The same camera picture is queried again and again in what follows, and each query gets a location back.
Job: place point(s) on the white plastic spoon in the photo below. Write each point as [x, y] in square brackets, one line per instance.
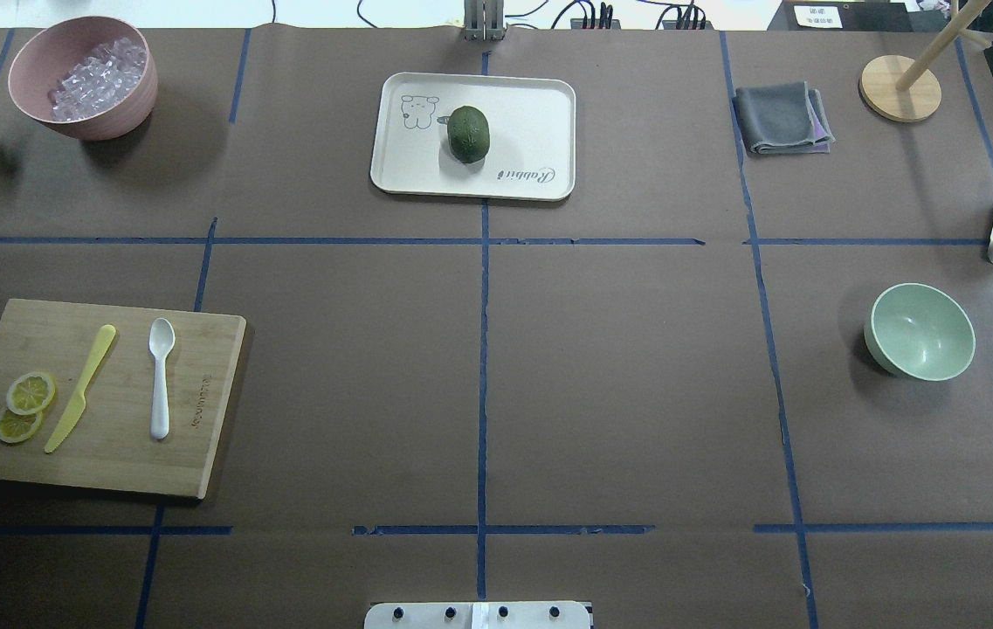
[161, 341]

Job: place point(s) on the green bowl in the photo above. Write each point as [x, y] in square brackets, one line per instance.
[917, 331]

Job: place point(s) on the pink bowl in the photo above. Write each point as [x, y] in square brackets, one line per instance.
[50, 55]

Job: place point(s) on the white rabbit tray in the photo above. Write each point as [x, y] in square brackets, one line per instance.
[533, 138]

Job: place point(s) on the green avocado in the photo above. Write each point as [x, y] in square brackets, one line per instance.
[469, 134]

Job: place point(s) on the white pillar base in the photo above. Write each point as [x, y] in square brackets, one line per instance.
[481, 614]

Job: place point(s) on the grey folded cloth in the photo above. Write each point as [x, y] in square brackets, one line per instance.
[783, 119]

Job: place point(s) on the wooden cutting board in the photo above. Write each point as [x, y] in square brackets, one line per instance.
[111, 447]

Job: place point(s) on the yellow plastic knife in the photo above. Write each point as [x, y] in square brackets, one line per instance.
[77, 402]

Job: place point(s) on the clear ice cubes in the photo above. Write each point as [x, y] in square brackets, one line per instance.
[107, 74]

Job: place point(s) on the wooden mug tree stand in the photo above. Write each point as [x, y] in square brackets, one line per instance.
[905, 90]

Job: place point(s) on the upper lemon slice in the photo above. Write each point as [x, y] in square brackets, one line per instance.
[30, 393]

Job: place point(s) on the lemon slice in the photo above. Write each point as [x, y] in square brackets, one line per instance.
[17, 428]
[30, 393]

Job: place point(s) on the lower lemon slice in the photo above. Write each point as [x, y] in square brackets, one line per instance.
[17, 428]

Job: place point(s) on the aluminium frame post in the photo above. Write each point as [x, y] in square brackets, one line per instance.
[484, 20]

